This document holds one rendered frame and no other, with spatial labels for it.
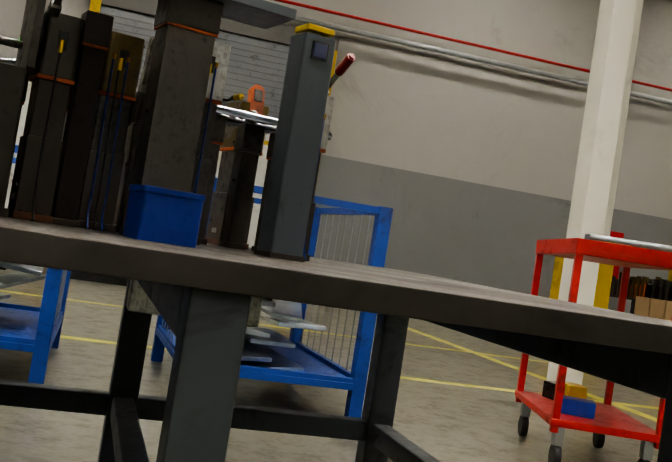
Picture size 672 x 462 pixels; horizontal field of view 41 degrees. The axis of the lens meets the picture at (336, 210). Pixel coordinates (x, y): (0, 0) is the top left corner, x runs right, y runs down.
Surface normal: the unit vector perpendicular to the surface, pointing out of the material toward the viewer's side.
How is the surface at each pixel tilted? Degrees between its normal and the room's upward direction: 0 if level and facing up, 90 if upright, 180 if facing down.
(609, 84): 90
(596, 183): 90
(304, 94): 90
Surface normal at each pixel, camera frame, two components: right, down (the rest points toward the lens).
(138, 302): 0.26, 0.00
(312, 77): 0.48, 0.04
